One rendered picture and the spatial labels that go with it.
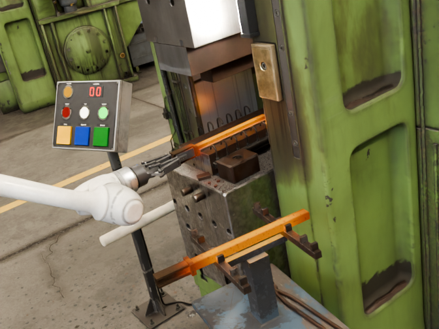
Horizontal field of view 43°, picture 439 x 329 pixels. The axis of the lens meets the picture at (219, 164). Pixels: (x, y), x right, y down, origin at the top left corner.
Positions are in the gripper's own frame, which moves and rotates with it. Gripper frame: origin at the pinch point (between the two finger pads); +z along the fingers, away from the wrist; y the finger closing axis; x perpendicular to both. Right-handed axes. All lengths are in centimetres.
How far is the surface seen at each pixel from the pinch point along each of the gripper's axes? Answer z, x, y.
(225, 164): 5.6, -1.6, 16.3
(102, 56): 169, -61, -457
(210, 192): -0.9, -10.2, 13.9
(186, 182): -0.9, -10.9, -1.2
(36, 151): 35, -100, -347
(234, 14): 22.0, 43.1, 12.6
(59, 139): -21, 0, -63
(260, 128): 29.4, -0.4, 6.3
